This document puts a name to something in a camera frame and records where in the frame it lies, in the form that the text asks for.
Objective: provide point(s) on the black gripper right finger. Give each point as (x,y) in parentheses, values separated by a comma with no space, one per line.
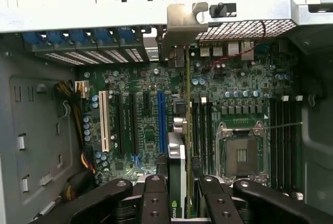
(218,208)

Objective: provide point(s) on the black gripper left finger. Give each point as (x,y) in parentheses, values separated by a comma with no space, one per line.
(156,203)

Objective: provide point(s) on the metal socket cover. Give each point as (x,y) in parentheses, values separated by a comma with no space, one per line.
(249,179)

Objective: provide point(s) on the CPU socket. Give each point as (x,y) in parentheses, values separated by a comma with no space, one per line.
(242,153)

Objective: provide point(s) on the blue expansion slot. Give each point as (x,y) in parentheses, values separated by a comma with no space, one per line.
(161,122)

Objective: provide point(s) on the long black expansion slot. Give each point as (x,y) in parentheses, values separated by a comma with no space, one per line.
(120,125)
(133,125)

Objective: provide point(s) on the white expansion slot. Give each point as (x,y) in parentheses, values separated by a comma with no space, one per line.
(104,120)

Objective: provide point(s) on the short black expansion slot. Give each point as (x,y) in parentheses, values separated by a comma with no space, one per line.
(146,102)

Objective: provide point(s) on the thin metal locking lever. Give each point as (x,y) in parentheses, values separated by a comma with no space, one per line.
(286,125)

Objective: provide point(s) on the green motherboard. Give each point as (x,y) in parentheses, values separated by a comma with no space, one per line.
(145,83)

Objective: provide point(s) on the white power connector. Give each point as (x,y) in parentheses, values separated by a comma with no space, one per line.
(84,89)

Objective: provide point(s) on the black open PC case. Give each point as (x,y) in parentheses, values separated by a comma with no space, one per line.
(39,104)

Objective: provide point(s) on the silver USB port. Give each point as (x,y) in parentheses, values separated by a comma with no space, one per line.
(205,50)
(217,50)

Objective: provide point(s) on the silver network port block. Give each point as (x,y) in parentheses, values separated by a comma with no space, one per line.
(247,51)
(233,50)

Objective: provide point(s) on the blue slot clip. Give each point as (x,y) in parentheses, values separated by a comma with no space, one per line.
(127,35)
(79,38)
(30,40)
(55,39)
(102,37)

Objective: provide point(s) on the black chassis switch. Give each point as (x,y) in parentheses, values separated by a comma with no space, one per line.
(217,9)

